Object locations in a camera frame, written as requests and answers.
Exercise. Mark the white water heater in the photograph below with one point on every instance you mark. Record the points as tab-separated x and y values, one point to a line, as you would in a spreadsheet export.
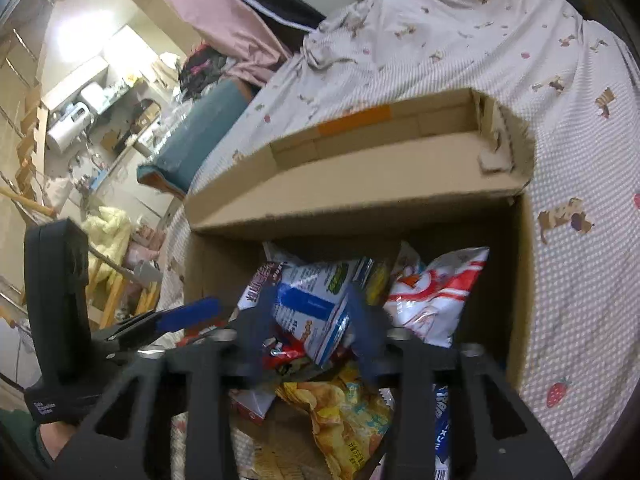
67	127

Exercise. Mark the checked printed blanket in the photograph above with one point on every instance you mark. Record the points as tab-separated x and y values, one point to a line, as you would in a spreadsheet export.
575	260

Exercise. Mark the cardboard box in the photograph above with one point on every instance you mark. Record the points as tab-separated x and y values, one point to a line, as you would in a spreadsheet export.
380	175

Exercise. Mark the wooden rack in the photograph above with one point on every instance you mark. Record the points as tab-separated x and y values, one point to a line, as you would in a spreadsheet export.
130	295

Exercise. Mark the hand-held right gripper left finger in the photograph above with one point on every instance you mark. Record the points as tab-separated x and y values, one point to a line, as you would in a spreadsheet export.
262	325

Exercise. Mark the white snack bag red trim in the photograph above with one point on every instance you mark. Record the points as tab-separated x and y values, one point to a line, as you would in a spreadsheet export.
430	290

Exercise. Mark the red cartoon snack packet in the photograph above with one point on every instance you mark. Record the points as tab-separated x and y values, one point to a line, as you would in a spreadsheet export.
285	355

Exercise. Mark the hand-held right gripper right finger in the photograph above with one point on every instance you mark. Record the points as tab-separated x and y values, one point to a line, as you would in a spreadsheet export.
370	340

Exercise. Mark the light blue snack packet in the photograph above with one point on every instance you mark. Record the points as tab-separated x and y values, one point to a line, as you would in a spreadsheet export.
442	425

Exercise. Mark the person's left forearm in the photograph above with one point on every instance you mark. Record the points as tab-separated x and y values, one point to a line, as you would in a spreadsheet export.
55	442

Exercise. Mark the teal cushion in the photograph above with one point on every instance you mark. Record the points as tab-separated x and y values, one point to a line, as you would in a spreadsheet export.
200	132

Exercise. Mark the blue and white snack bag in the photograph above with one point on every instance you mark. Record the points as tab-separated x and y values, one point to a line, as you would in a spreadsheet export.
310	305

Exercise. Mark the pale printed bed sheet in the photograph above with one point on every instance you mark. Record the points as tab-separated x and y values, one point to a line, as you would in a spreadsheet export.
425	40

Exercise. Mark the yellow snack packet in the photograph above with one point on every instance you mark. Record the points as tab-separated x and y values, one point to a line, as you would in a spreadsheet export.
340	410

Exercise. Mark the pink blanket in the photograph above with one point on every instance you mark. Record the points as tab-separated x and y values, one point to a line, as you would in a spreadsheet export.
225	25

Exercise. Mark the pile of dark clothes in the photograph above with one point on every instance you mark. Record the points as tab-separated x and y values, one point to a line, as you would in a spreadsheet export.
205	70

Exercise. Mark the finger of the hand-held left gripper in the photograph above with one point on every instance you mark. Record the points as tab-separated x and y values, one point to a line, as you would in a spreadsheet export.
185	312

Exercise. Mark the pale yellow blanket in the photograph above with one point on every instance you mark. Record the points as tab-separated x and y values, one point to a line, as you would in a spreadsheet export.
107	240

